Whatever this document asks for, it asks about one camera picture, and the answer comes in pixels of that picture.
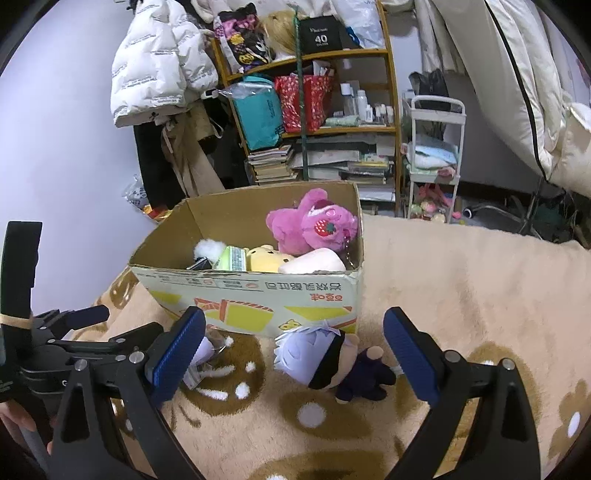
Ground red gift bag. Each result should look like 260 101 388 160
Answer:
274 74 335 134

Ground pale green packet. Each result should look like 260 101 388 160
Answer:
213 246 250 272

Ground light blue folded cloth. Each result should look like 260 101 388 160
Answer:
406 141 458 169

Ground white-haired plush doll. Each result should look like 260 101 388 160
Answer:
273 323 398 404

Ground pale pink plush toy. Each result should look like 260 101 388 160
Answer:
279 248 347 274

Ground white fluffy plush toy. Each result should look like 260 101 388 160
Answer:
193 237 227 264

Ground group of cosmetic bottles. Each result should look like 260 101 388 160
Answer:
339 80 397 125

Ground white trolley cart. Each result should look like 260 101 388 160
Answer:
401 95 467 222

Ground white plastic bag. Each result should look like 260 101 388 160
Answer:
330 0 386 49

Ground teal bag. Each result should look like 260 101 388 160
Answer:
219 76 284 151

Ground black box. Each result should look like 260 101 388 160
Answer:
299 16 345 51

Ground pink black patterned bag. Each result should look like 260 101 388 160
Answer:
213 4 275 70

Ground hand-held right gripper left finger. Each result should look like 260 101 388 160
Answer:
48 305 207 480

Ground yellow plush toy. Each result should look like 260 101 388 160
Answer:
245 244 296 273

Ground stack of books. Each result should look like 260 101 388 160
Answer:
247 144 298 186

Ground wooden shelf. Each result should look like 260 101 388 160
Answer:
210 0 402 217

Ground person's left hand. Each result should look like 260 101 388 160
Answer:
0 401 54 462

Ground plastic bag of toys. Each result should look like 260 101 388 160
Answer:
122 174 174 222

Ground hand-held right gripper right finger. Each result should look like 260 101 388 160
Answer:
382 306 542 480

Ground blonde wig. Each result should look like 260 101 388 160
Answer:
263 9 308 58

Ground white puffer jacket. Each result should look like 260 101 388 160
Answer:
110 0 220 127

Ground pink small toys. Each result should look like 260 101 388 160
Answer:
411 182 451 222

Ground cream folded mattress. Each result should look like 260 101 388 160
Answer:
429 0 591 199

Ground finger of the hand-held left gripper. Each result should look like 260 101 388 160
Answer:
34 305 112 340
46 322 165 365

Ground metal frame legs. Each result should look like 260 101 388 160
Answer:
508 178 591 250

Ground beige hanging garment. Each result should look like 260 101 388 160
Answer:
159 99 227 197

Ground black coat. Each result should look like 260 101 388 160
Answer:
133 122 160 204

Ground beige patterned blanket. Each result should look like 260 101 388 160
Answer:
92 215 591 480

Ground pile of books and papers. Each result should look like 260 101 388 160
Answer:
293 138 398 204

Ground printed cardboard box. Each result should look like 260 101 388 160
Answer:
128 181 365 337

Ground green pole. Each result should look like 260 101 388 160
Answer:
291 4 311 183

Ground cream floral curtain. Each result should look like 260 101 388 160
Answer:
413 0 462 75

